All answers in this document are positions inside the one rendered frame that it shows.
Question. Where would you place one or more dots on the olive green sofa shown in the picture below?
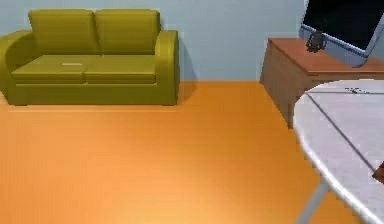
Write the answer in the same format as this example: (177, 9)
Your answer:
(100, 66)

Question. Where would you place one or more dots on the brown wooden cabinet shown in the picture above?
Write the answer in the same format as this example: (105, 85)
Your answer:
(290, 70)

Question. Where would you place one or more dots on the small dark round object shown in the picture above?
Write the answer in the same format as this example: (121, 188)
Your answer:
(315, 42)

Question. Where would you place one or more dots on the white round table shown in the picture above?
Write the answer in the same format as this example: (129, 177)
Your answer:
(346, 133)

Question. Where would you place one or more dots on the grey framed television set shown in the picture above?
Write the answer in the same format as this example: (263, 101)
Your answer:
(346, 23)

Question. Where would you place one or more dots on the brown object on table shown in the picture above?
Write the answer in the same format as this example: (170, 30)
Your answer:
(379, 174)

